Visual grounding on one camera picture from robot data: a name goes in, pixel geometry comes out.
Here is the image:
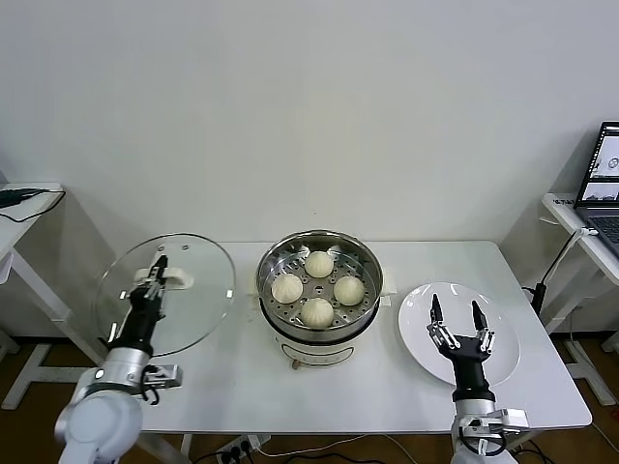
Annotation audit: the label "laptop cable with plug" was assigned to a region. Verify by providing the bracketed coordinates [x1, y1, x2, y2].
[523, 225, 602, 315]

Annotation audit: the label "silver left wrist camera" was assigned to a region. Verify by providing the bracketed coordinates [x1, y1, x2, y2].
[144, 364, 185, 388]

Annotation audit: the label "steel steamer basket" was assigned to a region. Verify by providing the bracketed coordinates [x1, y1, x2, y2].
[255, 230, 384, 339]

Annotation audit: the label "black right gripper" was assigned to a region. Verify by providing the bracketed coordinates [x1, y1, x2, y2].
[425, 293, 496, 401]

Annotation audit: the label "black floor cables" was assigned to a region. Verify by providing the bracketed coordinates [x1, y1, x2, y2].
[507, 432, 550, 458]

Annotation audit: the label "glass lid with cream handle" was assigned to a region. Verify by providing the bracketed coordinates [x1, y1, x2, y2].
[95, 233, 237, 359]

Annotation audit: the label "dark green device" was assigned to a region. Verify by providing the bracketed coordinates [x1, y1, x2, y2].
[0, 188, 31, 207]

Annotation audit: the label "thin black cable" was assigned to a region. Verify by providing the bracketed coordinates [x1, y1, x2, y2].
[0, 188, 67, 224]

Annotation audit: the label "white power strip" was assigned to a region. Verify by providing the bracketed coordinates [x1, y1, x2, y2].
[215, 434, 272, 463]

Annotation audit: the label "white floor cable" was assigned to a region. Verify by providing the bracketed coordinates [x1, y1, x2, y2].
[255, 433, 402, 456]

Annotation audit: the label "dark open laptop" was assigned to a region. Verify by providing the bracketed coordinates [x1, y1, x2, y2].
[575, 120, 619, 257]

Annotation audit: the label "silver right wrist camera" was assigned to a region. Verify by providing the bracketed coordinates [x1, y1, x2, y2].
[492, 408, 529, 431]

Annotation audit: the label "white steamed baozi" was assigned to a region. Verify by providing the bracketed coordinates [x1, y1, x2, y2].
[333, 275, 366, 306]
[304, 250, 334, 279]
[270, 274, 305, 305]
[300, 297, 335, 330]

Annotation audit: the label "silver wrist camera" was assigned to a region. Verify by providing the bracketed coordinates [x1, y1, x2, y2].
[492, 408, 529, 431]
[144, 364, 185, 388]

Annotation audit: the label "white round plate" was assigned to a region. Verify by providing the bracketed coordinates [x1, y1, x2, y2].
[398, 281, 522, 391]

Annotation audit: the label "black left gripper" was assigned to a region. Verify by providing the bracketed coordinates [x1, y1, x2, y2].
[113, 254, 169, 347]

